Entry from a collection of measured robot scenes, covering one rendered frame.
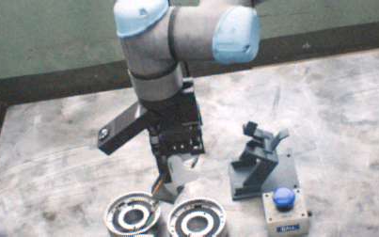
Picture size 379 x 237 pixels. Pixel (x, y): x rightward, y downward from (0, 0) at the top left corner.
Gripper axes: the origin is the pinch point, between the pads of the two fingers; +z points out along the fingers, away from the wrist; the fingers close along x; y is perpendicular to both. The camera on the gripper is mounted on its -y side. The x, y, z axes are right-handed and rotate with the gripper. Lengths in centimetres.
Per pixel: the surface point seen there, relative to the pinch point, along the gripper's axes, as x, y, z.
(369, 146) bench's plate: 15.2, 37.4, 13.3
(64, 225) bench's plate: 5.9, -22.8, 13.1
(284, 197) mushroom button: -1.6, 18.8, 5.8
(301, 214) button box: -3.6, 21.2, 8.7
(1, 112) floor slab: 152, -90, 93
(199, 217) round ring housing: 1.0, 3.5, 10.9
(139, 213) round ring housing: 4.7, -7.7, 11.4
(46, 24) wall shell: 161, -60, 58
